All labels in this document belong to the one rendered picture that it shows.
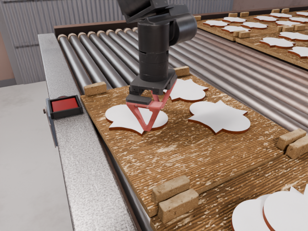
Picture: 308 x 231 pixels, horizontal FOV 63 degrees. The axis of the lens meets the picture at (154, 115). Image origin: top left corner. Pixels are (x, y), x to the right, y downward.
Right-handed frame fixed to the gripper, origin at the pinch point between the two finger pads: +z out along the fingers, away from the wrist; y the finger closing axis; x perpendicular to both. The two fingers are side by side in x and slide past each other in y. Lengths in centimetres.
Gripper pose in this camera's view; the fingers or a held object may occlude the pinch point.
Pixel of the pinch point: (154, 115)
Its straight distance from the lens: 54.7
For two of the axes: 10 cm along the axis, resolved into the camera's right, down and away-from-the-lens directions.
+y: 3.0, -5.0, 8.1
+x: -9.5, -1.5, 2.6
